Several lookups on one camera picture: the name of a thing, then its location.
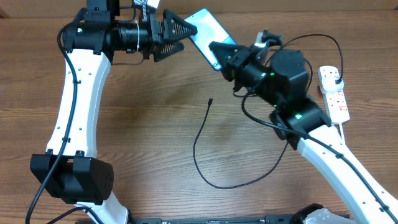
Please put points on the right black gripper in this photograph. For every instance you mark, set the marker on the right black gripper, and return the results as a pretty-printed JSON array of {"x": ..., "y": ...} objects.
[{"x": 238, "y": 58}]

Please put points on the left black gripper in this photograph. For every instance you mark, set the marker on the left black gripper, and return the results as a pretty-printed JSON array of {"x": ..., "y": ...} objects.
[{"x": 166, "y": 35}]

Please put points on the blue Samsung Galaxy smartphone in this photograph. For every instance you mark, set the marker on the blue Samsung Galaxy smartphone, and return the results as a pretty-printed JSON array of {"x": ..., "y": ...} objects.
[{"x": 208, "y": 30}]

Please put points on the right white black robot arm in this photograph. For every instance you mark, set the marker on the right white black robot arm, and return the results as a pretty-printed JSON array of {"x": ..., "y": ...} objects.
[{"x": 279, "y": 77}]

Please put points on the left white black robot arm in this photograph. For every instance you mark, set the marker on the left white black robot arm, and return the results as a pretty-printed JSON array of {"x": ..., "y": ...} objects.
[{"x": 69, "y": 169}]

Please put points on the white charger plug adapter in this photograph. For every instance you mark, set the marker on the white charger plug adapter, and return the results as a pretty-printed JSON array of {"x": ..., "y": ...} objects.
[{"x": 331, "y": 85}]

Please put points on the white power strip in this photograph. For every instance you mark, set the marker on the white power strip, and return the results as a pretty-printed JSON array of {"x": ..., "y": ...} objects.
[{"x": 335, "y": 103}]

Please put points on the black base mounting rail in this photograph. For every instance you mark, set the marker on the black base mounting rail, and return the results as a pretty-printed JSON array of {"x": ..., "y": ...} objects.
[{"x": 314, "y": 213}]

